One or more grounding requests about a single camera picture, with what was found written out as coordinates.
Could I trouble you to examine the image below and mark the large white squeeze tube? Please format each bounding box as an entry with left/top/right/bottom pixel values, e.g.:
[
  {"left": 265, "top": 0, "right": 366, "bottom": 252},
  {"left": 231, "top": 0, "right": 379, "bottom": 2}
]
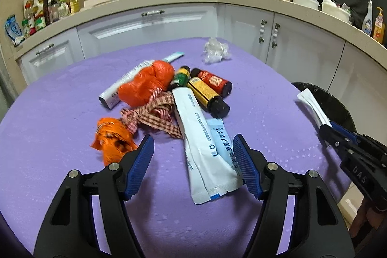
[{"left": 172, "top": 87, "right": 244, "bottom": 205}]

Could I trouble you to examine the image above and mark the black trash bin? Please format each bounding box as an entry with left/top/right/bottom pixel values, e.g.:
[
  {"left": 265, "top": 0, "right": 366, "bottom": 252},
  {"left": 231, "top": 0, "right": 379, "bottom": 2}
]
[{"left": 290, "top": 82, "right": 357, "bottom": 140}]

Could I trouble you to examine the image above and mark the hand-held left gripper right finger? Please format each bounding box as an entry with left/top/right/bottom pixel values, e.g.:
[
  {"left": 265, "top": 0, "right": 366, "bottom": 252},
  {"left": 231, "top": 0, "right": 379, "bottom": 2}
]
[{"left": 232, "top": 134, "right": 355, "bottom": 258}]

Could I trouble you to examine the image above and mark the slim white toothpaste tube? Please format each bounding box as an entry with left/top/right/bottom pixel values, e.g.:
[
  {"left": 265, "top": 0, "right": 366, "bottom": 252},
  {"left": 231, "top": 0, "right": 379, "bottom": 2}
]
[{"left": 98, "top": 60, "right": 155, "bottom": 109}]

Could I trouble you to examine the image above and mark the blue snack packet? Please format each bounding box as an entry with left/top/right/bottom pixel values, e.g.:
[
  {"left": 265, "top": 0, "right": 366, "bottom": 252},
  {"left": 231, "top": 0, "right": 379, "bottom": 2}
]
[{"left": 4, "top": 14, "right": 25, "bottom": 47}]

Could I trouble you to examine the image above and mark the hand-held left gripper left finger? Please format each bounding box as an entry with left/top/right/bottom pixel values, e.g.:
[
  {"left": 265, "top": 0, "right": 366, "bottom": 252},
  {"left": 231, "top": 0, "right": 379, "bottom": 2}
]
[{"left": 33, "top": 135, "right": 155, "bottom": 258}]

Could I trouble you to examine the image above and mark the crumpled clear plastic wrap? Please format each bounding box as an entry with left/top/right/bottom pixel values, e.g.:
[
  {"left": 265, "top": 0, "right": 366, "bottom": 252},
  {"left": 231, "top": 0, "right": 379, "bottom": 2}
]
[{"left": 202, "top": 37, "right": 232, "bottom": 64}]

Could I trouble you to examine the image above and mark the white spray bottle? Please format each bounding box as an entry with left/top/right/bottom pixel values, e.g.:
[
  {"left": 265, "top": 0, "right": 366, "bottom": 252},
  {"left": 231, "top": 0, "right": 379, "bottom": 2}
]
[{"left": 362, "top": 0, "right": 373, "bottom": 37}]

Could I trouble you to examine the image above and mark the white packet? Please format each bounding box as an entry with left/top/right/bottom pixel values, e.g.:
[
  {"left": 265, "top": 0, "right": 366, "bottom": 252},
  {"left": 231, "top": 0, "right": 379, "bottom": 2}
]
[{"left": 297, "top": 89, "right": 333, "bottom": 147}]

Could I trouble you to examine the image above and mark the green label dark bottle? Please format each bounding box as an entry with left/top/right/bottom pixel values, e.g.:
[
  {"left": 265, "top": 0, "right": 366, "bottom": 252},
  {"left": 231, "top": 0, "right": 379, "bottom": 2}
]
[{"left": 169, "top": 66, "right": 191, "bottom": 92}]

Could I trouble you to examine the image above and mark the yellow label dark bottle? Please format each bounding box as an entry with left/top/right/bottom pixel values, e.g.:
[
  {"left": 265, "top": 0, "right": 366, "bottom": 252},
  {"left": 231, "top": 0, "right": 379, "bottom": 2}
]
[{"left": 187, "top": 77, "right": 230, "bottom": 119}]

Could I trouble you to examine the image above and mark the orange plastic bag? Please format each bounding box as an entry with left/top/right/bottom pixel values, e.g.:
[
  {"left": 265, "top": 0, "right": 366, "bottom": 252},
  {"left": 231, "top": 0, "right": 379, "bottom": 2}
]
[{"left": 117, "top": 60, "right": 175, "bottom": 108}]

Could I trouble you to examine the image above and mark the orange soap dispenser bottle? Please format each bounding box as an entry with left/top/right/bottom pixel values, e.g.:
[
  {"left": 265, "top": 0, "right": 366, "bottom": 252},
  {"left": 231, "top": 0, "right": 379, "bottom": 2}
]
[{"left": 372, "top": 7, "right": 386, "bottom": 46}]

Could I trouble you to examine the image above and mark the cluster of condiment bottles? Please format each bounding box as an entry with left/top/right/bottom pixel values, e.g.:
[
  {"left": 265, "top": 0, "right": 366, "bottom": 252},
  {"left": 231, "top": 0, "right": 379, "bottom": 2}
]
[{"left": 22, "top": 0, "right": 71, "bottom": 38}]

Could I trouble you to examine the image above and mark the person's right hand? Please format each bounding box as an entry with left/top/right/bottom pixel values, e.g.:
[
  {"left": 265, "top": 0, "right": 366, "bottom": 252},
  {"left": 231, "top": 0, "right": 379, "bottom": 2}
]
[{"left": 350, "top": 199, "right": 387, "bottom": 240}]

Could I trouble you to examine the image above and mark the blue and white sachet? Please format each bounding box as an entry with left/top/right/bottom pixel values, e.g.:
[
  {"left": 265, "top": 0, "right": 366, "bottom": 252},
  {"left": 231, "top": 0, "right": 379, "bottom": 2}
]
[{"left": 207, "top": 118, "right": 242, "bottom": 177}]

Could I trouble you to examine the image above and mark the white kitchen cabinet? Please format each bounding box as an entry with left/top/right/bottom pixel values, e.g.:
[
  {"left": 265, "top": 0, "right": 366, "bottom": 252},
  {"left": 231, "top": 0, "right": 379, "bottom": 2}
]
[{"left": 15, "top": 2, "right": 387, "bottom": 225}]

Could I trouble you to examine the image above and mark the white bowl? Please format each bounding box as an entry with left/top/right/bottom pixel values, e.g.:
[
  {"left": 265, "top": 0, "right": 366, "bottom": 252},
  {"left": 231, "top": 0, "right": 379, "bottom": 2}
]
[{"left": 321, "top": 0, "right": 352, "bottom": 24}]

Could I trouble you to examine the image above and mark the crumpled orange wrapper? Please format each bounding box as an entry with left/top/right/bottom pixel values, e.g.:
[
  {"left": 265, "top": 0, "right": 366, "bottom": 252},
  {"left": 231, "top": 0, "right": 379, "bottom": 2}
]
[{"left": 90, "top": 117, "right": 138, "bottom": 165}]

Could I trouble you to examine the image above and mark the red checkered ribbon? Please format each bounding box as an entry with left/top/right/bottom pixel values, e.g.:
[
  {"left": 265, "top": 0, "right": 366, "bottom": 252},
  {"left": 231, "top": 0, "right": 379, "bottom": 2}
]
[{"left": 120, "top": 91, "right": 184, "bottom": 138}]

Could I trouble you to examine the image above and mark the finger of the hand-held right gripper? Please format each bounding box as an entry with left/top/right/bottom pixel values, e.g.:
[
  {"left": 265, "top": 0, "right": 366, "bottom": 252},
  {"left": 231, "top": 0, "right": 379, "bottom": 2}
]
[
  {"left": 329, "top": 121, "right": 363, "bottom": 144},
  {"left": 319, "top": 124, "right": 351, "bottom": 156}
]

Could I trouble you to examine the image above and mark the purple tablecloth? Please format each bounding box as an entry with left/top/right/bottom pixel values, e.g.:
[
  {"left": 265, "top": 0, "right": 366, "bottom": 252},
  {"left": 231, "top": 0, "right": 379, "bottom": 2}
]
[{"left": 0, "top": 36, "right": 357, "bottom": 258}]

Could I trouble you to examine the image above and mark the white cooktop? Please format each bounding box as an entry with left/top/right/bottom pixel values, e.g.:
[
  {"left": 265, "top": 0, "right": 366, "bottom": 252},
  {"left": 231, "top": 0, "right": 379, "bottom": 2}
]
[{"left": 84, "top": 0, "right": 121, "bottom": 8}]

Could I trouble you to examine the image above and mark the clear plastic lidded container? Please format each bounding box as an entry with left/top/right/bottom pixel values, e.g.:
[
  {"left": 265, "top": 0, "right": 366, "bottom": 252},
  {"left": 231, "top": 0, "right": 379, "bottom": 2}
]
[{"left": 291, "top": 0, "right": 320, "bottom": 11}]

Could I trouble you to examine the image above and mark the red label dark bottle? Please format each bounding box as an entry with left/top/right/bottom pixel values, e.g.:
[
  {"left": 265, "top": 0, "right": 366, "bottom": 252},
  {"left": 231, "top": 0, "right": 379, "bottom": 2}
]
[{"left": 190, "top": 68, "right": 233, "bottom": 98}]

